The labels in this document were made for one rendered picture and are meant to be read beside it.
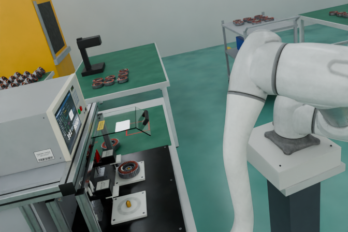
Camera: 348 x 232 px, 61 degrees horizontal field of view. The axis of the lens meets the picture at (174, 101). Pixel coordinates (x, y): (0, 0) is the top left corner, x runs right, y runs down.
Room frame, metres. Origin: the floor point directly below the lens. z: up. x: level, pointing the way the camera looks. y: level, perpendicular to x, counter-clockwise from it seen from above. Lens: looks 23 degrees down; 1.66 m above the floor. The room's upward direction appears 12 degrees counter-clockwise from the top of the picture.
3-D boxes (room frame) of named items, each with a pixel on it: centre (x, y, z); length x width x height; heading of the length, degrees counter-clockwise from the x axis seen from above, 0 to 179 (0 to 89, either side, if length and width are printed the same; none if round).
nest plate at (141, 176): (1.26, 0.29, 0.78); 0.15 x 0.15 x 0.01; 3
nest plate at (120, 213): (1.02, 0.28, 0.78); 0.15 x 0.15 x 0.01; 3
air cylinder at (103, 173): (1.25, 0.44, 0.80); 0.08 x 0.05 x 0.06; 3
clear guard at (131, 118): (1.30, 0.30, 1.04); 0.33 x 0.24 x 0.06; 93
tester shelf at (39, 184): (1.12, 0.61, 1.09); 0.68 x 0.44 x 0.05; 3
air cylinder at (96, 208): (1.01, 0.43, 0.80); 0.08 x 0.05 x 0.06; 3
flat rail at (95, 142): (1.13, 0.39, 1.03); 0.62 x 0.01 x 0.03; 3
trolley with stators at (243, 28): (3.53, -1.15, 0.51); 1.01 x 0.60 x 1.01; 3
